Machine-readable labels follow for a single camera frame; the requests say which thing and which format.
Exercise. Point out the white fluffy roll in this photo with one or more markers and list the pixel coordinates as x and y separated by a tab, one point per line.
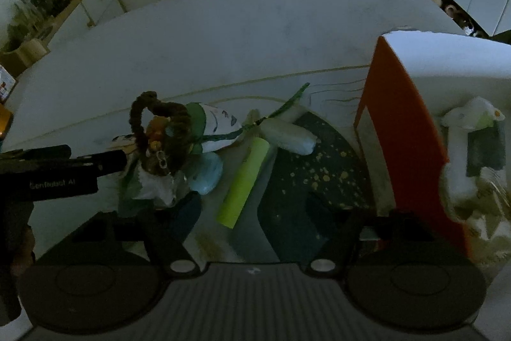
288	137

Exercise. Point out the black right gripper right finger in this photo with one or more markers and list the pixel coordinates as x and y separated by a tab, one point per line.
355	235

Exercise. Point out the silver foil snack bag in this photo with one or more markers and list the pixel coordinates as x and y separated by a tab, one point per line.
489	221

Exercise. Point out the brown braided flower basket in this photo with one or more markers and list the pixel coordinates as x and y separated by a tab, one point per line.
162	132

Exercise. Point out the white green tissue pack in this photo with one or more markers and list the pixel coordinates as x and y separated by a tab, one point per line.
476	146

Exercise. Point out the green wrapped ribbon stick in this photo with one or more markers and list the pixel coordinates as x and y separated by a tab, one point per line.
286	106

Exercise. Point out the lime green paper roll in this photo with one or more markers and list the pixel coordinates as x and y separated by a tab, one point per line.
243	182

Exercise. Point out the dark green speckled mat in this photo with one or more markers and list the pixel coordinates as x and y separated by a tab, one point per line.
333	169

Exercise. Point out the red and white cardboard box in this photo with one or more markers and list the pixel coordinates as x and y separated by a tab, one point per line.
414	79

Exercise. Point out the small white side cabinet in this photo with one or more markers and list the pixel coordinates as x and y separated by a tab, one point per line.
40	26

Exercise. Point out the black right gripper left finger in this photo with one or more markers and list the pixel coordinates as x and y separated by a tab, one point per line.
150	241

